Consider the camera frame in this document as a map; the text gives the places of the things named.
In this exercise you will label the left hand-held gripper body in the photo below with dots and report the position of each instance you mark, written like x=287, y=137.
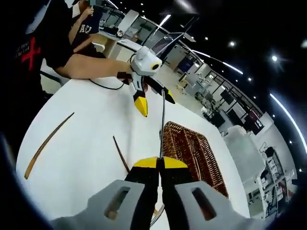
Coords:
x=144, y=62

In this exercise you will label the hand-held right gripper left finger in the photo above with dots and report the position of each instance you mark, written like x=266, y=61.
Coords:
x=115, y=206

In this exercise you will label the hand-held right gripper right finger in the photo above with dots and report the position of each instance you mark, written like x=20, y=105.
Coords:
x=192, y=206

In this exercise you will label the steel fork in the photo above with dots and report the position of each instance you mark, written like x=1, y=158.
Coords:
x=163, y=119

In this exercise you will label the brown wooden chopstick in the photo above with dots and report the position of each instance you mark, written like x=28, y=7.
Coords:
x=39, y=151
x=121, y=153

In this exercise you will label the wicker tray with storage slots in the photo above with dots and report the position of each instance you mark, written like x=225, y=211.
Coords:
x=192, y=148

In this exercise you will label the white storage shelf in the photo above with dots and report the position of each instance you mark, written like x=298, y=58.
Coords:
x=273, y=182

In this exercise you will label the person's left hand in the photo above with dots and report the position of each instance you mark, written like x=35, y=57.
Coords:
x=121, y=67

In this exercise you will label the white mesh office chair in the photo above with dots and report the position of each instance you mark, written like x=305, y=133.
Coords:
x=242, y=148

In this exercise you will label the red wall screen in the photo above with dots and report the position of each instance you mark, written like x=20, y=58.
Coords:
x=255, y=119

